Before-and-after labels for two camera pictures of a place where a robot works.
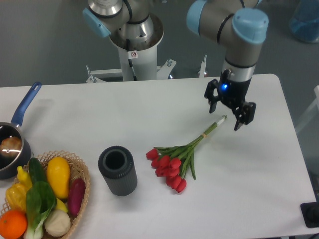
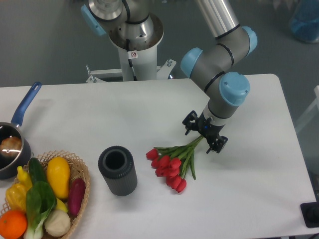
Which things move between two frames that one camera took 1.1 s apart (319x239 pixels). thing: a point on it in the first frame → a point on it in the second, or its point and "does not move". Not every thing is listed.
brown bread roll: [10, 147] does not move
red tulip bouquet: [172, 163] does not move
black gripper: [232, 93] → [207, 129]
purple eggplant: [76, 195] does not move
